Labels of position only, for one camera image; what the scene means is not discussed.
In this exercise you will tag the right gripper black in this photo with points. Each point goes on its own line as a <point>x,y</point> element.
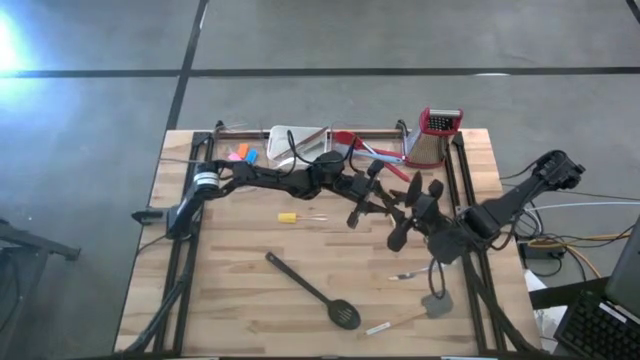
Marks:
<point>430,215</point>

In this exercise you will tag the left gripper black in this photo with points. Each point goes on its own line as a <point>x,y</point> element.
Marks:
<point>362,190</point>

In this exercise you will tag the grey-blue serving spoon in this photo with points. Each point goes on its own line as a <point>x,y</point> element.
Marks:
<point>392,160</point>

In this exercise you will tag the red spoon with metal neck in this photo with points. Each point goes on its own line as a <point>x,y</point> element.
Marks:
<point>345,139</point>

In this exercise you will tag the silver metal table knife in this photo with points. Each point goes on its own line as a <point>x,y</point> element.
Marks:
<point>312,139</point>
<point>315,149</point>

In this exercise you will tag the small yellow silicone spatula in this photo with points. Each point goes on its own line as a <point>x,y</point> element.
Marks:
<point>287,218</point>

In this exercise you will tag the black slotted serving spoon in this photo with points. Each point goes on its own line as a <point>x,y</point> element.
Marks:
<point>345,315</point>

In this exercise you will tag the small blue silicone spatula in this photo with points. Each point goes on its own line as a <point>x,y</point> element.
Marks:
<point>251,156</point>

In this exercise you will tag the small orange silicone spatula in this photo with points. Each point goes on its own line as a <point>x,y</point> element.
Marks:
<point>243,150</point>

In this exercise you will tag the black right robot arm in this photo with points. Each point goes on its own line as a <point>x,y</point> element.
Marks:
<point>515,197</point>

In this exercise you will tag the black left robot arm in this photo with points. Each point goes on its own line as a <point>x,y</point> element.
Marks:
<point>280,182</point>

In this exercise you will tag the red box grater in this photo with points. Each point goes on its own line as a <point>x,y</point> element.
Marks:
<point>425,150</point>

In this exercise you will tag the white plastic container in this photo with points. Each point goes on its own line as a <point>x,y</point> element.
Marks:
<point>280,145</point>

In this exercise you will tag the black power strip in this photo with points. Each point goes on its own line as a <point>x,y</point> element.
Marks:
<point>540,250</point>

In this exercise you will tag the white paper sheet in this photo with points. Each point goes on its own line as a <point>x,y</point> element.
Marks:
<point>547,315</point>

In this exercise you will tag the black desk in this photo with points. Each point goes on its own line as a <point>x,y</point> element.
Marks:
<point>565,295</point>

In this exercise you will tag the black keyboard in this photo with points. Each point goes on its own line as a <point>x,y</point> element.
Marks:
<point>595,330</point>

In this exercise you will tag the computer monitor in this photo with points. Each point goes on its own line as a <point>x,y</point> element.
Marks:
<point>627,280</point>

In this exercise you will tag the black metal stand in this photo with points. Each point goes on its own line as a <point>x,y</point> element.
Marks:
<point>30,240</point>

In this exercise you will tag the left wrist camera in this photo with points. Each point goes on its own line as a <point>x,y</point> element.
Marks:
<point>375,167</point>

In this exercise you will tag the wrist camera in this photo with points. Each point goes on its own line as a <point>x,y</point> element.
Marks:
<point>436,188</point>
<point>375,167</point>

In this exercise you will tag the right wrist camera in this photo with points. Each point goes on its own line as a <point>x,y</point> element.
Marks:
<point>436,188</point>

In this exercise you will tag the black aluminium table frame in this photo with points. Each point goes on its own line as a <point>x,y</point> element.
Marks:
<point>185,300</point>

